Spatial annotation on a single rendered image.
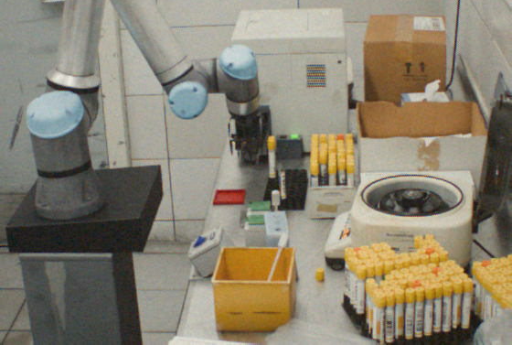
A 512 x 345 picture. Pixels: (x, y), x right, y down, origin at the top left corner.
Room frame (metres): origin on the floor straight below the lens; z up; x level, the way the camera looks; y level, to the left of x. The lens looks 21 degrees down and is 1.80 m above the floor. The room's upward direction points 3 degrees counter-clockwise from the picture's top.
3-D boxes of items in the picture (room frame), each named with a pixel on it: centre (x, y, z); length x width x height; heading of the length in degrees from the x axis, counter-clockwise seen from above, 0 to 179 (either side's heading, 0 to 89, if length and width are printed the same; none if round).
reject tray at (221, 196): (2.12, 0.04, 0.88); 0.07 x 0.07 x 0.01; 85
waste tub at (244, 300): (1.60, 0.00, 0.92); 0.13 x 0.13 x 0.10; 82
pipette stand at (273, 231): (1.77, -0.05, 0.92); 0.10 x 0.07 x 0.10; 1
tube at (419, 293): (1.46, -0.27, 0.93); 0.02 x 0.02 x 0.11
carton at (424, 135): (2.17, -0.39, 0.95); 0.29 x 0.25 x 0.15; 85
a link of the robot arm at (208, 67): (2.09, 0.11, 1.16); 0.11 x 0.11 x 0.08; 88
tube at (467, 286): (1.47, -0.35, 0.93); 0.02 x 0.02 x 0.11
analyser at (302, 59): (2.50, -0.13, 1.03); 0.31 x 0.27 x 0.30; 175
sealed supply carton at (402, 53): (2.86, -0.48, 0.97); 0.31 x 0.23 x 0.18; 168
